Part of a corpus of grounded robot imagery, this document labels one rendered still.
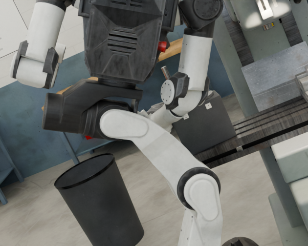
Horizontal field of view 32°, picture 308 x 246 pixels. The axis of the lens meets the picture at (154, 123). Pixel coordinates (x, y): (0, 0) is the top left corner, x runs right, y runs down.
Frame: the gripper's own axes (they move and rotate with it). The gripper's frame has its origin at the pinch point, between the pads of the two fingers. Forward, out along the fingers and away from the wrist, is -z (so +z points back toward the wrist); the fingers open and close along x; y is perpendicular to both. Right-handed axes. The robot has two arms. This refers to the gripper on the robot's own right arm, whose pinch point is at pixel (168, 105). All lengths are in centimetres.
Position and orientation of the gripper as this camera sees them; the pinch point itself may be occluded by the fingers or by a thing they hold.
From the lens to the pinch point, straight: 210.0
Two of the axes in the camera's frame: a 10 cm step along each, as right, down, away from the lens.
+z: -3.4, 3.9, -8.6
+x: 8.5, -2.7, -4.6
